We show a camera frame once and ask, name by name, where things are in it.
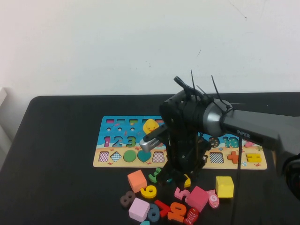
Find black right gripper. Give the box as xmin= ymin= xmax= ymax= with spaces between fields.
xmin=156 ymin=130 xmax=211 ymax=188

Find pink number five piece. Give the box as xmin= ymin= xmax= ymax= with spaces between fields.
xmin=174 ymin=187 xmax=191 ymax=203

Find green number three piece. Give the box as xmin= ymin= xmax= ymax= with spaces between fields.
xmin=148 ymin=167 xmax=163 ymax=184

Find red number seven piece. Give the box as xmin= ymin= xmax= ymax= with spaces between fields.
xmin=154 ymin=199 xmax=172 ymax=218

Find yellow number six piece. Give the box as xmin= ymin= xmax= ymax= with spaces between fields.
xmin=140 ymin=185 xmax=157 ymax=199

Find teal heart puzzle piece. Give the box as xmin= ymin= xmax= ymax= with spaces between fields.
xmin=137 ymin=150 xmax=152 ymax=163

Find orange number ten piece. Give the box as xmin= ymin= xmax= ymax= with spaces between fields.
xmin=167 ymin=202 xmax=188 ymax=223

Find grey-blue number nine piece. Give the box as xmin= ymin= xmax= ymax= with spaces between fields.
xmin=147 ymin=202 xmax=161 ymax=222

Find green circle puzzle piece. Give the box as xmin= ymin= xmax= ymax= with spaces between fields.
xmin=123 ymin=150 xmax=137 ymax=163

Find brown number eight piece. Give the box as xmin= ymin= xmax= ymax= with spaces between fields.
xmin=120 ymin=190 xmax=136 ymax=208

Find orange plus sign piece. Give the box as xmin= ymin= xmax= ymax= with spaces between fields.
xmin=226 ymin=151 xmax=242 ymax=164

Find colourful wooden puzzle board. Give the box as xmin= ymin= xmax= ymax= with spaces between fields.
xmin=93 ymin=116 xmax=267 ymax=169

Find yellow equals sign piece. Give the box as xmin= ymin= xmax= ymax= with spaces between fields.
xmin=245 ymin=152 xmax=262 ymax=164

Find magenta wooden cube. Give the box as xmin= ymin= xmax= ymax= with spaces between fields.
xmin=187 ymin=186 xmax=210 ymax=213

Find orange wooden cube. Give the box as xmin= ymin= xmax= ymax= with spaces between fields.
xmin=127 ymin=169 xmax=147 ymax=193

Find red wooden fish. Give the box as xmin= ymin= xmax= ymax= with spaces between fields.
xmin=183 ymin=207 xmax=200 ymax=225

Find pink wooden fish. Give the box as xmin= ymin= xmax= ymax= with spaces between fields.
xmin=206 ymin=189 xmax=220 ymax=209

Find yellow wooden cube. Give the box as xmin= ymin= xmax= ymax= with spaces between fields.
xmin=215 ymin=176 xmax=234 ymax=199

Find lilac wooden cube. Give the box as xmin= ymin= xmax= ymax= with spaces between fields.
xmin=128 ymin=197 xmax=150 ymax=222

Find yellow rubber duck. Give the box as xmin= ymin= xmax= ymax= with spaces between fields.
xmin=142 ymin=119 xmax=162 ymax=135

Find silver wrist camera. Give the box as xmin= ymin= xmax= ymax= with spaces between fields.
xmin=139 ymin=123 xmax=168 ymax=153

